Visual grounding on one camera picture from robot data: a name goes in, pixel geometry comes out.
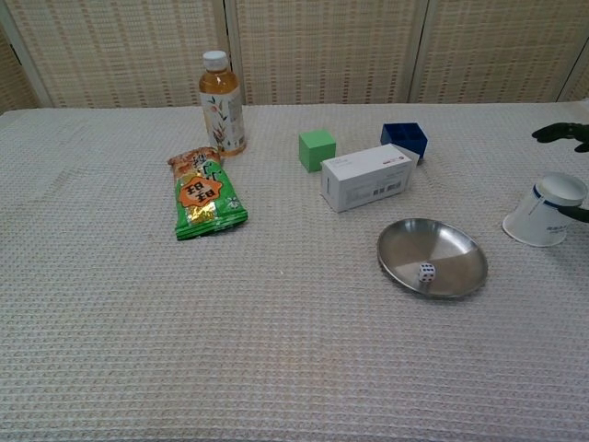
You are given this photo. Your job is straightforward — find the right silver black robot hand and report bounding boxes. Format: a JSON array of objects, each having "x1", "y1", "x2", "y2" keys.
[{"x1": 531, "y1": 122, "x2": 589, "y2": 227}]

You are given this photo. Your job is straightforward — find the white paper cup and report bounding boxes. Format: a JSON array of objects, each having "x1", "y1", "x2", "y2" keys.
[{"x1": 501, "y1": 171, "x2": 589, "y2": 249}]

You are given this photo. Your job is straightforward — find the round metal dish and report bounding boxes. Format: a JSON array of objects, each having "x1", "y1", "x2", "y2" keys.
[{"x1": 376, "y1": 217, "x2": 489, "y2": 300}]

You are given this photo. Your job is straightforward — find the dark blue open box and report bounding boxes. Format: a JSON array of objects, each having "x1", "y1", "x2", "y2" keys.
[{"x1": 380, "y1": 122, "x2": 430, "y2": 166}]

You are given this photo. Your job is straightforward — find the white carton box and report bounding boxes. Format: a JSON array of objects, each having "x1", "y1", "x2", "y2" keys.
[{"x1": 319, "y1": 143, "x2": 421, "y2": 214}]

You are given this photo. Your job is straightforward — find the green cube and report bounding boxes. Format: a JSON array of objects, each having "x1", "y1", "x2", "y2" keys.
[{"x1": 298, "y1": 129, "x2": 338, "y2": 174}]

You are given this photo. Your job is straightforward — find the bamboo folding screen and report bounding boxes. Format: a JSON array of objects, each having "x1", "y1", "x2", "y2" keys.
[{"x1": 0, "y1": 0, "x2": 589, "y2": 114}]

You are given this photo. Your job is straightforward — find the tea bottle white cap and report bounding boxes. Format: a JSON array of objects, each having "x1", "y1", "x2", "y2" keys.
[{"x1": 198, "y1": 49, "x2": 248, "y2": 158}]

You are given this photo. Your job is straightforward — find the green orange snack bag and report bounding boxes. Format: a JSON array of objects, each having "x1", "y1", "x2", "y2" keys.
[{"x1": 166, "y1": 145, "x2": 248, "y2": 242}]

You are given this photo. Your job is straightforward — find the beige woven tablecloth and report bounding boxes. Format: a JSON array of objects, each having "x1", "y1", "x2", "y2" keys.
[{"x1": 0, "y1": 99, "x2": 589, "y2": 442}]

